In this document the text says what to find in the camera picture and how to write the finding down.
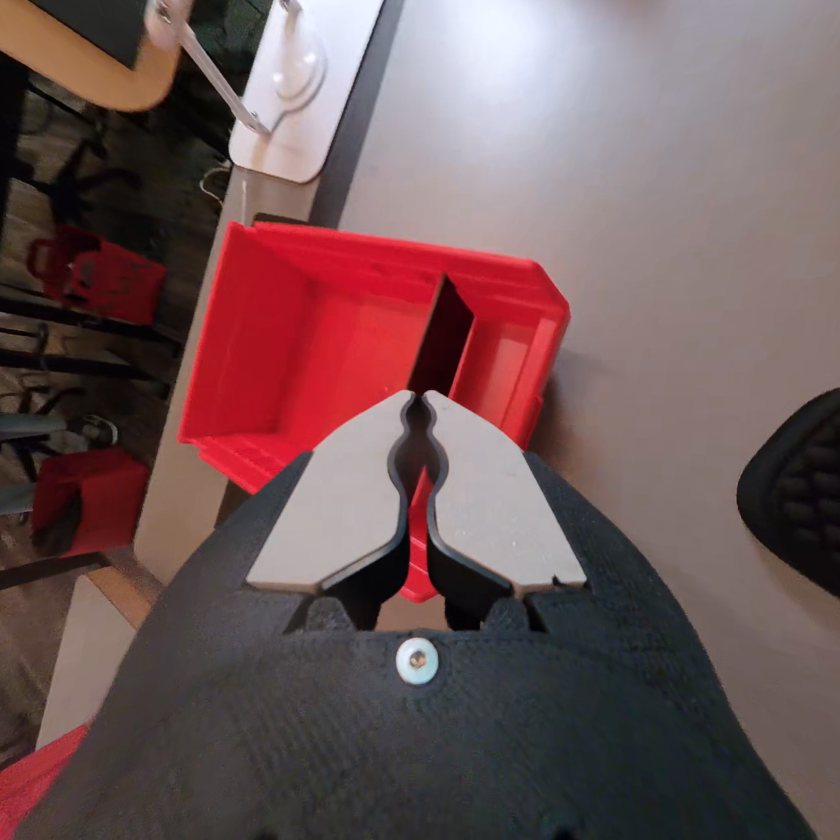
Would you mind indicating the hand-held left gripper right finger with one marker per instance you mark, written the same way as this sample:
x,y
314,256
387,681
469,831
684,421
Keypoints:
x,y
505,518

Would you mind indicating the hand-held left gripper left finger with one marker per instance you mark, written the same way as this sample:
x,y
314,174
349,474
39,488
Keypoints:
x,y
321,518

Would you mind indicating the red storage bin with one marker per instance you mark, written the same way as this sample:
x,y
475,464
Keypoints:
x,y
275,341

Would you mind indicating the red object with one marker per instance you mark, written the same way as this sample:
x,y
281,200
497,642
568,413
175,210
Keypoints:
x,y
33,781

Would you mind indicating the black bin divider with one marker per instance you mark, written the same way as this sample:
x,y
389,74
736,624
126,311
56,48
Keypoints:
x,y
439,341

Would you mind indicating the red plastic bin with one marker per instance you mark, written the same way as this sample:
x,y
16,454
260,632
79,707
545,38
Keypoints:
x,y
98,492

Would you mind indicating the red tote bag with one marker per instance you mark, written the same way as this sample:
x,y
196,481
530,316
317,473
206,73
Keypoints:
x,y
111,289

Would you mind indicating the white metal stand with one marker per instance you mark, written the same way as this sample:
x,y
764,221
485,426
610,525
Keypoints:
x,y
289,131

